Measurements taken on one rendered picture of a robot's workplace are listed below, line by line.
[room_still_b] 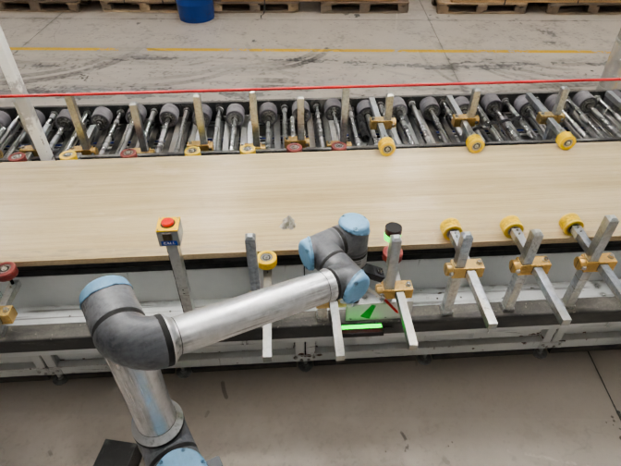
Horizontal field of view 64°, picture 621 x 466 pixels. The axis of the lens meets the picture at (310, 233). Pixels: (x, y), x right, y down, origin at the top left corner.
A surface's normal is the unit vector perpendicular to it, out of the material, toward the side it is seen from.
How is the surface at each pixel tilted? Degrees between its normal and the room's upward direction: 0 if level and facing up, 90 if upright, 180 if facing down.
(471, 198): 0
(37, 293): 90
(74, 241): 0
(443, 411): 0
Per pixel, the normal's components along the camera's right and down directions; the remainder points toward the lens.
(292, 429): 0.00, -0.75
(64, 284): 0.06, 0.66
